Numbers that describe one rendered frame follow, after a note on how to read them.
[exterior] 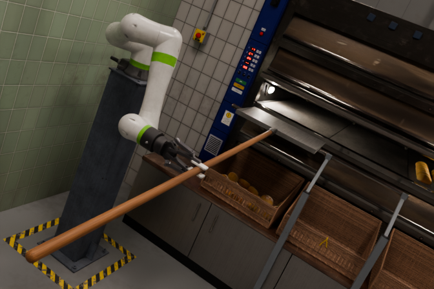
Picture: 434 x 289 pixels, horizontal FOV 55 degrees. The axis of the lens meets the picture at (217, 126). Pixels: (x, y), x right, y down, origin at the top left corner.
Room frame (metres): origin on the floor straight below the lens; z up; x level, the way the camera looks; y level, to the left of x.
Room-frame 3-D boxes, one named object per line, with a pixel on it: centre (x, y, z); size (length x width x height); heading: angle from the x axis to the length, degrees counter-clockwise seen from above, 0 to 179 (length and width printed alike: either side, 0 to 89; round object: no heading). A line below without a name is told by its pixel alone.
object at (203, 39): (3.27, 0.39, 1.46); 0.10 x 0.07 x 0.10; 70
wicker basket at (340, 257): (2.53, -0.94, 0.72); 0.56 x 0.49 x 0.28; 70
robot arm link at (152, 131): (1.60, 0.22, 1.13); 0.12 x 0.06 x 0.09; 160
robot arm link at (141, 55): (2.25, 0.54, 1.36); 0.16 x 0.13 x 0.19; 116
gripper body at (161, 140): (1.57, 0.15, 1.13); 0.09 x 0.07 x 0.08; 71
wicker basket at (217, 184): (2.73, -0.39, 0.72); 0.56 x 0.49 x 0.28; 68
